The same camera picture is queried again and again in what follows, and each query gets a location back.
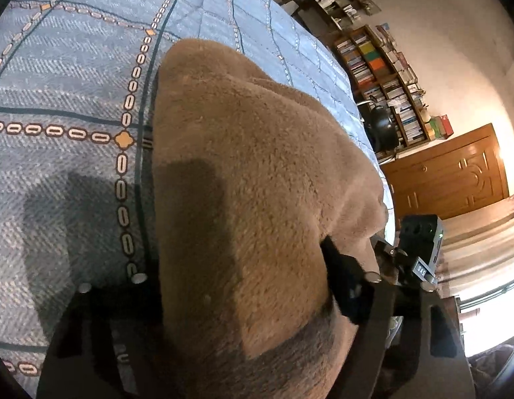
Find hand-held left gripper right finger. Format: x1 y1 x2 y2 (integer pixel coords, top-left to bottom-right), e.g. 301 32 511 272
319 235 475 399

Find wooden bookshelf with books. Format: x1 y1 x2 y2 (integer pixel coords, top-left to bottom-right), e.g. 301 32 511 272
332 23 455 150

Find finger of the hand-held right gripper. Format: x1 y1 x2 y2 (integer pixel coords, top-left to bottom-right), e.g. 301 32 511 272
373 239 409 285

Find brown plush blanket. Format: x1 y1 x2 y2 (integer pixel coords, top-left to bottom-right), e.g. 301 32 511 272
151 38 388 399

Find black chair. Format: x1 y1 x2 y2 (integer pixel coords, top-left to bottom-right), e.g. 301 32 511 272
359 100 401 161

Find blue patterned bedspread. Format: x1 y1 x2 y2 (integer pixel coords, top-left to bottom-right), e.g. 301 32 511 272
0 0 394 399

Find small wall shelf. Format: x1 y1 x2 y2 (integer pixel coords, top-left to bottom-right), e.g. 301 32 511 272
282 0 382 30

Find wooden door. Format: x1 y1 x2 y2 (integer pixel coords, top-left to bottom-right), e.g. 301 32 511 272
381 124 511 220

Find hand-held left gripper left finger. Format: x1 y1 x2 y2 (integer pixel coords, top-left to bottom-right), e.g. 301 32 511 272
36 272 166 399

